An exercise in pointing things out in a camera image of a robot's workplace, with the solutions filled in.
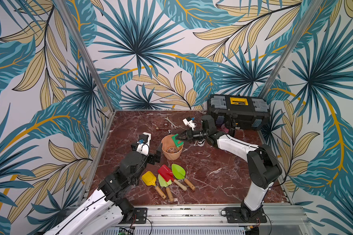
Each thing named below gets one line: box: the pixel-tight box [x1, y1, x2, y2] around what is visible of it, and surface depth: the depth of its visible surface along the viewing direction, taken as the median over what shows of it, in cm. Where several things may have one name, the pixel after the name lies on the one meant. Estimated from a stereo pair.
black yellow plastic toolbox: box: [206, 94, 271, 131], surface depth 102 cm
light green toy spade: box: [157, 173, 175, 203], surface depth 85 cm
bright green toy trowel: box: [171, 164, 196, 191], surface depth 90 cm
